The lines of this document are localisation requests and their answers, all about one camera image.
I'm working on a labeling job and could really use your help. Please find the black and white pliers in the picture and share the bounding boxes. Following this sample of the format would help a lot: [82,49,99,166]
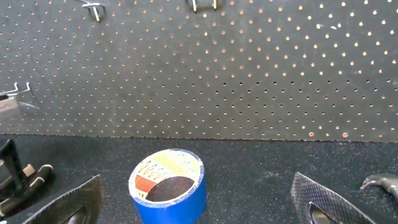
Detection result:
[0,163,54,218]

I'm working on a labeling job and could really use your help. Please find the hammer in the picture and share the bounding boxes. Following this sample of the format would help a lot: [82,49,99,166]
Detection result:
[359,173,398,203]

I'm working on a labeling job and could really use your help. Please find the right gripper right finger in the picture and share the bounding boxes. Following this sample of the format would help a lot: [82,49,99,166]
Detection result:
[290,171,379,224]

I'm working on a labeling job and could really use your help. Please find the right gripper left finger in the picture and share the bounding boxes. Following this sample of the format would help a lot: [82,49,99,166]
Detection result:
[6,174,105,224]

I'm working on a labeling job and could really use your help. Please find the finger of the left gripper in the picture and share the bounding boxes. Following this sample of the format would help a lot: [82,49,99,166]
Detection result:
[0,138,26,192]

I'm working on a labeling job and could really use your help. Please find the metal hook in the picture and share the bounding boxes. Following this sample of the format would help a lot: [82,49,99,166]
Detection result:
[186,0,218,13]
[74,0,106,23]
[0,81,32,97]

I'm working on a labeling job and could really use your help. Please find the black pegboard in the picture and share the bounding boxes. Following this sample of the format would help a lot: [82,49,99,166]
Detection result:
[0,0,398,143]

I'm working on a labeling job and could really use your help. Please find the roll of blue tape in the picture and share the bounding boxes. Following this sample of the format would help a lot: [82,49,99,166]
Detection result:
[127,148,208,224]

